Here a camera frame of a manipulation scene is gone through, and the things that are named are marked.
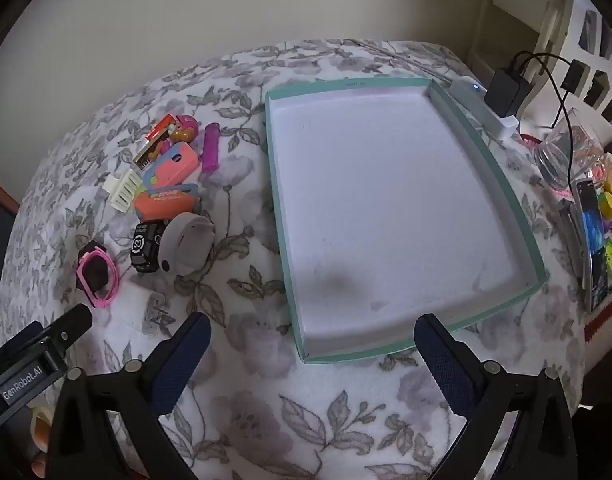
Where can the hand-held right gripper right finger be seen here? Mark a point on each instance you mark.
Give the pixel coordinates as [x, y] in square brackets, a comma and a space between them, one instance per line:
[441, 365]

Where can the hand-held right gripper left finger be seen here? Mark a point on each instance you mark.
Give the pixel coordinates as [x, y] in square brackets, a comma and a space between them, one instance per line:
[186, 355]

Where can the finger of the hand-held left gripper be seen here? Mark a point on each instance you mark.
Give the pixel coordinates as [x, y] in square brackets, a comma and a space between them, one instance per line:
[71, 327]

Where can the pink wristwatch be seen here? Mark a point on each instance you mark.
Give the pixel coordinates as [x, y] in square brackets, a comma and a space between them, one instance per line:
[98, 272]

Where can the black toy car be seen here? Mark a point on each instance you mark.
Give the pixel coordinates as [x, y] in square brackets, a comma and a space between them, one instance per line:
[147, 245]

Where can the white wristwatch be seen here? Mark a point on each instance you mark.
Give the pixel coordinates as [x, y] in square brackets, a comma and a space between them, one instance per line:
[188, 242]

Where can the cream ribbed plastic clip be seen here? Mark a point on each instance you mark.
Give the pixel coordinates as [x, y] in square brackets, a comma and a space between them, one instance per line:
[123, 191]

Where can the orange block with blue stripe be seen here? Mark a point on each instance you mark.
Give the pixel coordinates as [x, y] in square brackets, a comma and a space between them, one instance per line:
[163, 203]

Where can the teal shallow box tray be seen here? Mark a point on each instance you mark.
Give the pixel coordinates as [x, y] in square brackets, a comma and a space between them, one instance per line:
[386, 210]

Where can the pink and blue phone case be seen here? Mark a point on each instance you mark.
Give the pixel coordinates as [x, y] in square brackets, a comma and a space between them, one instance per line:
[171, 162]

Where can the purple lighter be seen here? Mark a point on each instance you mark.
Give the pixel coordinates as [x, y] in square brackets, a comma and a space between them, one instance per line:
[211, 149]

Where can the pink toy figure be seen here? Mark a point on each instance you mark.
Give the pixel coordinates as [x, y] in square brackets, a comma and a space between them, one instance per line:
[183, 129]

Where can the person's left hand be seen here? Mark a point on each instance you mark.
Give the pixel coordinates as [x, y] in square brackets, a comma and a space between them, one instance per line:
[40, 435]

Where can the floral blanket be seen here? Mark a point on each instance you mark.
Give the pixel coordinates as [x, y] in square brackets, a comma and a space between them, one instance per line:
[246, 270]

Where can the dark grey case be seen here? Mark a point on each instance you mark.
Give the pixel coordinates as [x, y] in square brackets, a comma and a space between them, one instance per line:
[568, 232]

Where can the smartphone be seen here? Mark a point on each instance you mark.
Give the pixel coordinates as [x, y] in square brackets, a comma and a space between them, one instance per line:
[593, 240]

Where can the glass jar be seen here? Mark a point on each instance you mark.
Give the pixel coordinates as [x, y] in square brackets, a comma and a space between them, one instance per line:
[566, 157]

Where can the white power strip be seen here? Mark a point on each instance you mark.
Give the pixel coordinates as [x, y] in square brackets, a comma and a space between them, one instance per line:
[486, 110]

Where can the white lattice headboard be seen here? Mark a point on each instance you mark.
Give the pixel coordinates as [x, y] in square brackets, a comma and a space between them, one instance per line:
[598, 60]

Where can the white wooden shelf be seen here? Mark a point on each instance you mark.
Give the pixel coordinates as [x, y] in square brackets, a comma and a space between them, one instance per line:
[521, 15]

